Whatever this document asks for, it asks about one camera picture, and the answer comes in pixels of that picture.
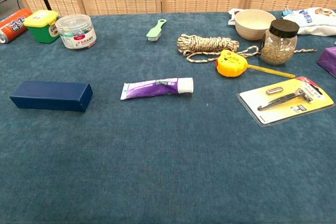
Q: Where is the toothpaste tube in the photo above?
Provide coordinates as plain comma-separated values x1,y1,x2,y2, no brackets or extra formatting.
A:
120,77,194,101

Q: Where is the blue tablecloth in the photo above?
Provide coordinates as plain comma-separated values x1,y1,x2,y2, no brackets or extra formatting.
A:
0,11,336,224

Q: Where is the green plastic spatula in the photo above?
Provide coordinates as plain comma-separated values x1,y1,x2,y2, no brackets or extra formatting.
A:
145,18,167,42

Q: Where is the yellow tape measure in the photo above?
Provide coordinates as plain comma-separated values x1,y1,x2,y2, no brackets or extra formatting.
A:
216,49,296,79

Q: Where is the red white snack packet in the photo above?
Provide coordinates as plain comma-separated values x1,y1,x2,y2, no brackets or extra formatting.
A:
227,8,241,25

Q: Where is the beige bowl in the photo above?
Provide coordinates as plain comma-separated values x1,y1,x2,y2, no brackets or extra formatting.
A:
234,9,277,41

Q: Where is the clear round tub of clips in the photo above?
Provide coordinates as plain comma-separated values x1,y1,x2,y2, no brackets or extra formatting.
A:
55,14,97,51

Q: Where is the razor in yellow blister pack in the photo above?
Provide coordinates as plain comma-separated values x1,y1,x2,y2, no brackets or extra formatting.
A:
237,76,335,127

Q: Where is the dark blue rectangular box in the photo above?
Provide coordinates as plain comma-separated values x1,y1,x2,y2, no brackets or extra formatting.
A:
9,81,94,112

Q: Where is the glass jar black lid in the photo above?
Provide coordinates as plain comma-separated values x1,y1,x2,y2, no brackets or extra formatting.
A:
259,19,300,67

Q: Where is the green container yellow lid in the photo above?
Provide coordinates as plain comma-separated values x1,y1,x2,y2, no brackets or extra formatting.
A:
23,9,60,44

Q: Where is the purple small box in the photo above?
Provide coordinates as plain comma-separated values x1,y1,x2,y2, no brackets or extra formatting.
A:
317,47,336,77

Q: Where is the white powder bag blue print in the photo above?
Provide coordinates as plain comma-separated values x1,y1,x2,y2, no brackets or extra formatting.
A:
282,7,336,37

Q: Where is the red soda can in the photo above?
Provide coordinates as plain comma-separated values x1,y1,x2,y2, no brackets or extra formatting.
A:
0,8,34,44

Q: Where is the coiled braided rope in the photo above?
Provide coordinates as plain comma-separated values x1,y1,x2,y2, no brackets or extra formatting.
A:
177,34,318,63

